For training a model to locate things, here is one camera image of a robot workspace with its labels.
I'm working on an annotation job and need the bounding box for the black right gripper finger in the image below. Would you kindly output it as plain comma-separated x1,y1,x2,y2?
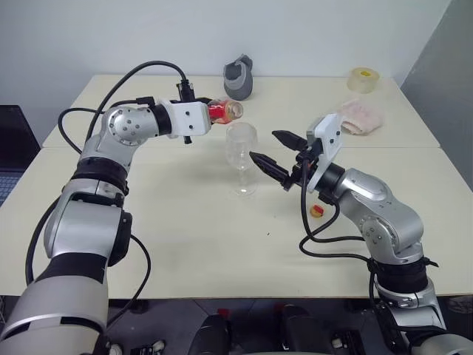
271,129,308,151
249,150,290,183

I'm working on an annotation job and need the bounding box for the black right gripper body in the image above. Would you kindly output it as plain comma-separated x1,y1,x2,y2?
281,141,323,192

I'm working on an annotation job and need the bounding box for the small red liquid bottle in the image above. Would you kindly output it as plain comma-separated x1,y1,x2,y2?
206,98,245,126

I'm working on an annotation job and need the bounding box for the clear wine glass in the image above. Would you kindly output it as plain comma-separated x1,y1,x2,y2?
225,122,259,199

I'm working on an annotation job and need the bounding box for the pink fluffy towel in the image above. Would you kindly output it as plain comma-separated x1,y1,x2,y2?
339,98,385,136

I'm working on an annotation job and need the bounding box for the clear tape roll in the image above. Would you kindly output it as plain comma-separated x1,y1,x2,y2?
347,67,382,95

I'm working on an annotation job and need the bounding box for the dark rounded shape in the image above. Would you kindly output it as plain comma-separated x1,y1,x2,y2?
198,313,242,355
279,304,334,355

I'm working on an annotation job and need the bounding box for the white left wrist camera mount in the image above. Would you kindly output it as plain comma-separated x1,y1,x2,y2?
159,98,213,141

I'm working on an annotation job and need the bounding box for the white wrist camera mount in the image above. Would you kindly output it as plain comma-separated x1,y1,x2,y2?
305,112,345,194
159,98,213,141

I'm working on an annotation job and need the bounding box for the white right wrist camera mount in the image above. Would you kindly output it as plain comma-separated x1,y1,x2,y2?
305,112,345,194

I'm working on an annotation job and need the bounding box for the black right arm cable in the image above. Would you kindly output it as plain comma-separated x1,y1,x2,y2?
298,158,441,308

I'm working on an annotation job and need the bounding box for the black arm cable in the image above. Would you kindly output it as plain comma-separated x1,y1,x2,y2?
298,158,441,308
24,60,196,334

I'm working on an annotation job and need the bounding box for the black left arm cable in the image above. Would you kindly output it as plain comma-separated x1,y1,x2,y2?
24,60,196,334

